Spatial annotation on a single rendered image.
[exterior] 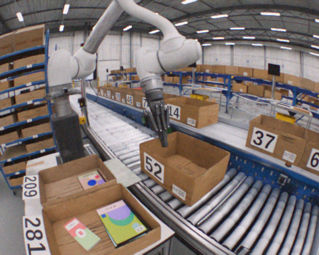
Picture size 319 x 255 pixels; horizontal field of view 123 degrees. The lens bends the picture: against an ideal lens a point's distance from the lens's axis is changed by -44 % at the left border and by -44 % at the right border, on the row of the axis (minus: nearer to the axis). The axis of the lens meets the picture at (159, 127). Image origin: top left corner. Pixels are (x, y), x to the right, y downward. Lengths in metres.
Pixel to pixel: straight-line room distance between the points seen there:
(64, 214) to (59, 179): 0.31
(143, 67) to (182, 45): 0.18
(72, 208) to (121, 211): 0.21
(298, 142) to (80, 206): 1.09
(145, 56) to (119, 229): 0.66
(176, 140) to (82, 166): 0.62
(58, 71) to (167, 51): 0.60
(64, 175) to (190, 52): 0.88
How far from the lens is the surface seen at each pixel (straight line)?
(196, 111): 1.15
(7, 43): 2.14
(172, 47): 0.60
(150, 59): 0.64
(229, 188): 0.85
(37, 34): 2.03
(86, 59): 1.04
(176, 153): 1.07
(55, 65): 0.94
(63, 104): 0.96
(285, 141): 0.92
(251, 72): 5.70
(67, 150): 1.00
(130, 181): 0.84
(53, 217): 0.72
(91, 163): 0.95
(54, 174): 0.95
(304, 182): 0.98
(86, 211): 0.72
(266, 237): 0.71
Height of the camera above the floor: 1.29
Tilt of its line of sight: 20 degrees down
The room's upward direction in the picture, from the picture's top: straight up
